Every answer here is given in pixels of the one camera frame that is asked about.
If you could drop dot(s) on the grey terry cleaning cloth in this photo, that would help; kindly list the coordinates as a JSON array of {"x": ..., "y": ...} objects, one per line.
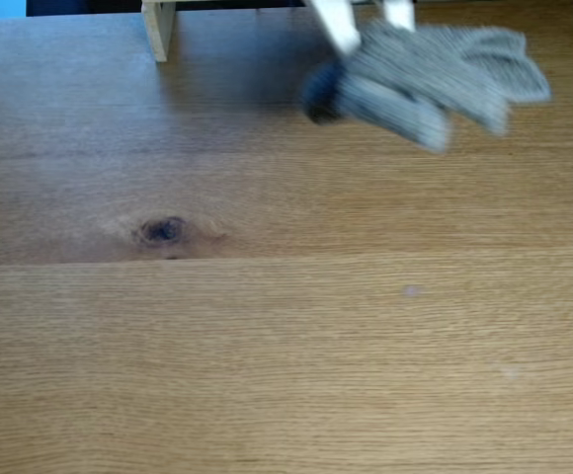
[{"x": 425, "y": 74}]

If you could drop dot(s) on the dark background object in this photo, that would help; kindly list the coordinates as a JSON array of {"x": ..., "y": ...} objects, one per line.
[{"x": 79, "y": 6}]

